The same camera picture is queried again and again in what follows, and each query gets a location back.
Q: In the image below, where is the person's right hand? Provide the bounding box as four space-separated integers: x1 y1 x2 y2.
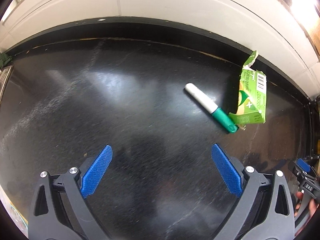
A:
293 191 320 218

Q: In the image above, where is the torn green snack box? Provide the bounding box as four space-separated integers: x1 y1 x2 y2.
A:
229 50 267 127

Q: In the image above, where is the green white marker pen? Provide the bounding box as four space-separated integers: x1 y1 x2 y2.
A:
185 83 238 133

